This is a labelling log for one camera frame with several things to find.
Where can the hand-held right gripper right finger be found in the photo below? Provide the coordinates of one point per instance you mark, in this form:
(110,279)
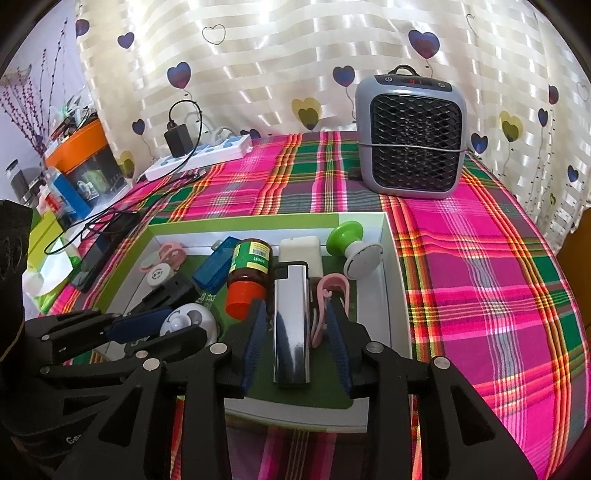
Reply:
(339,341)

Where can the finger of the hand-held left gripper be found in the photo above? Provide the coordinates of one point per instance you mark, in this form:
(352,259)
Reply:
(189,334)
(134,324)

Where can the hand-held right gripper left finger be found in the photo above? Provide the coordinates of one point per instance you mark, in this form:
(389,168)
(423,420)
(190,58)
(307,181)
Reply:
(254,341)

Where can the small white cap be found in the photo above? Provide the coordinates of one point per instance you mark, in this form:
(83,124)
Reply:
(161,276)
(184,318)

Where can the silver lighter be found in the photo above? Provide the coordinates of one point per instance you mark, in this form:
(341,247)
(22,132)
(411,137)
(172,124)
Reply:
(291,323)

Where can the black card reader hub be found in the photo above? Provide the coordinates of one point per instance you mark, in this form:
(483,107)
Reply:
(171,290)

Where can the pink plastic clip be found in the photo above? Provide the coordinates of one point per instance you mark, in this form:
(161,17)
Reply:
(332,281)

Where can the green and white cardboard box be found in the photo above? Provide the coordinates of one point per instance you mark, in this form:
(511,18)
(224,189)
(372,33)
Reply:
(395,300)

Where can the blue usb tester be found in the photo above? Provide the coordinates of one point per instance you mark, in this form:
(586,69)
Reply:
(212,267)

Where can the brown bottle with red cap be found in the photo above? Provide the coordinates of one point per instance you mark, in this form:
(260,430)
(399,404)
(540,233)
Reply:
(249,267)

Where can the pink plastic trinket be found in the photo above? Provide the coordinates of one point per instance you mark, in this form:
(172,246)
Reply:
(166,251)

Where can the green and white suction knob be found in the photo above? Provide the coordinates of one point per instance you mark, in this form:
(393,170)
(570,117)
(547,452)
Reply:
(364,261)

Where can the white plug charger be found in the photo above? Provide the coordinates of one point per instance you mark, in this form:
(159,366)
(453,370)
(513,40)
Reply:
(300,251)

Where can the black smartphone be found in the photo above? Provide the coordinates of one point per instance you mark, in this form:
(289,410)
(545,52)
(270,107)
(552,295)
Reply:
(99,258)

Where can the green tissue pack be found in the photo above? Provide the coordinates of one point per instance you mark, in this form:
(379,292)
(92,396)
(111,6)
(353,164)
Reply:
(46,281)

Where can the lime green flat box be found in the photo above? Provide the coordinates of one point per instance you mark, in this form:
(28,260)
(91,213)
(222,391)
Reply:
(44,235)

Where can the blue carton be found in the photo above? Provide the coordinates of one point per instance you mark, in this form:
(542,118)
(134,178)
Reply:
(67,194)

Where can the pink plaid tablecloth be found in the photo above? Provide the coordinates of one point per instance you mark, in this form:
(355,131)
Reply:
(485,300)

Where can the grey metal canister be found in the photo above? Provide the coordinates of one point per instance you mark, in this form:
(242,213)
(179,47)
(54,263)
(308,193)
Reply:
(21,182)

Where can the black power adapter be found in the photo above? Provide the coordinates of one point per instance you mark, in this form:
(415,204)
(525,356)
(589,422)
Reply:
(179,141)

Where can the white power strip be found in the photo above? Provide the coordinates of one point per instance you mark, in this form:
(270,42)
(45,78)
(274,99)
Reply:
(221,147)

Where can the orange lidded storage box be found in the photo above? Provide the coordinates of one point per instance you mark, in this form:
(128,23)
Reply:
(76,143)

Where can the grey space heater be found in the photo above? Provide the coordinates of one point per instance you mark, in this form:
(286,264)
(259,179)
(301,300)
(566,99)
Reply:
(411,134)

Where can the purple branch decoration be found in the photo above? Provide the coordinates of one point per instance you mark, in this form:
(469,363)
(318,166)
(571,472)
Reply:
(27,124)

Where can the heart print curtain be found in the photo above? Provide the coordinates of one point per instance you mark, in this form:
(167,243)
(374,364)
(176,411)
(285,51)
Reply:
(277,46)

